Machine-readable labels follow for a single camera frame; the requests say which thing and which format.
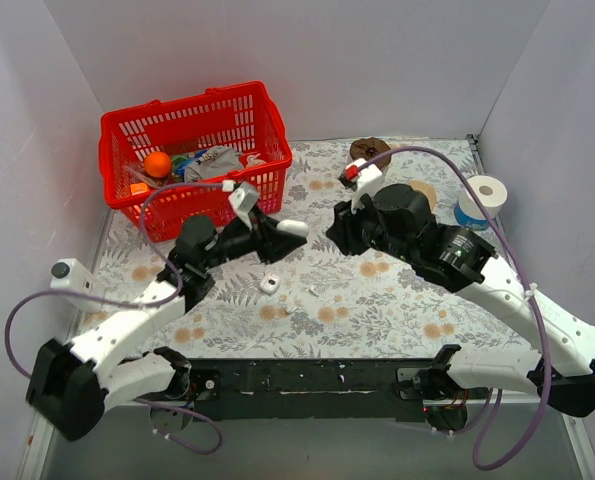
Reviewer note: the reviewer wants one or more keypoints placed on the floral patterned table mat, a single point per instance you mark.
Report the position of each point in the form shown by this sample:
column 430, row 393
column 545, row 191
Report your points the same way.
column 366, row 306

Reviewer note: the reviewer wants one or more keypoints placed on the white toilet roll blue wrap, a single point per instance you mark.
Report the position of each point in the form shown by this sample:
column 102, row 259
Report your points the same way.
column 491, row 193

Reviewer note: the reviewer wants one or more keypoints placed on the orange fruit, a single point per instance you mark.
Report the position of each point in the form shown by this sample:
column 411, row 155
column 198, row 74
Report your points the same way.
column 157, row 164

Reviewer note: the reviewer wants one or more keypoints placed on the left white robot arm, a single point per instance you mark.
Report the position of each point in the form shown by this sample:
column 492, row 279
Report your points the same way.
column 74, row 384

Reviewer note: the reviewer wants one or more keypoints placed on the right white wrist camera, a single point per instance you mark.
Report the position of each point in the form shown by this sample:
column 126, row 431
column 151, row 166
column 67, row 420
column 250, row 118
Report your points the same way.
column 362, row 178

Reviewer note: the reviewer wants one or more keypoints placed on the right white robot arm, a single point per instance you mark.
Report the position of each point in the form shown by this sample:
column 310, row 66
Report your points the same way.
column 561, row 363

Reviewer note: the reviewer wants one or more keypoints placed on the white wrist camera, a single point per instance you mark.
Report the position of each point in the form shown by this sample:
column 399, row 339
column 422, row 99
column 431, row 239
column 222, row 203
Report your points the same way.
column 242, row 198
column 362, row 178

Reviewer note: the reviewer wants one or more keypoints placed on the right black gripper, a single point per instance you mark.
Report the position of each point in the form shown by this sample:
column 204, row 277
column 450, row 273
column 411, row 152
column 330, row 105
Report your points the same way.
column 353, row 228

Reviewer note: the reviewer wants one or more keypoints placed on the small orange box in basket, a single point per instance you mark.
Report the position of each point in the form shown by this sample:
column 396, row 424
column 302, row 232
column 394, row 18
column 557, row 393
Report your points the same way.
column 138, row 188

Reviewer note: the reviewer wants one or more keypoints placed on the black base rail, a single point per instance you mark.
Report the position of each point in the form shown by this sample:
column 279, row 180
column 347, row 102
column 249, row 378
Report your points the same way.
column 238, row 389

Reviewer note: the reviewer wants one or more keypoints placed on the white oval earbud charging case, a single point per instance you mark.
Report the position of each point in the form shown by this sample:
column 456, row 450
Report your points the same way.
column 294, row 227

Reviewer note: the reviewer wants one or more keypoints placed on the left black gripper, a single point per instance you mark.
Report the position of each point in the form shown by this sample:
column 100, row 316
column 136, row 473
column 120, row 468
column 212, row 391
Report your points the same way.
column 263, row 236

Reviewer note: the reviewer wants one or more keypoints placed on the grey crumpled snack bag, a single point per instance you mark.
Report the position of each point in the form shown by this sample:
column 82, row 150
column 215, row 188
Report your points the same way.
column 210, row 163

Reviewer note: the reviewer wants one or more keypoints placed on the beige toilet paper roll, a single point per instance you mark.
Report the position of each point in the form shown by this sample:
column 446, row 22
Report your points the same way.
column 427, row 190

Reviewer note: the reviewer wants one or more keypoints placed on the red plastic shopping basket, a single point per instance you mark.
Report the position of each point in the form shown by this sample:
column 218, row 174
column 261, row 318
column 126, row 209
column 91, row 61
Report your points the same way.
column 241, row 116

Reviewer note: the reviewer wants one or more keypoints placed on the brown topped paper roll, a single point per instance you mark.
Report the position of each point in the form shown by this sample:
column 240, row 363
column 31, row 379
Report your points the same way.
column 367, row 148

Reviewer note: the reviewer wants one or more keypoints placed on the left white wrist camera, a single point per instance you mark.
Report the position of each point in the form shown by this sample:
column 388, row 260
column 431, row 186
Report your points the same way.
column 242, row 198

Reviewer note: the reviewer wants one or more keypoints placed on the white box with grey knob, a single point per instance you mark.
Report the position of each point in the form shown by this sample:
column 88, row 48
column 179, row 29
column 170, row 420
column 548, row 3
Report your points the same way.
column 70, row 274

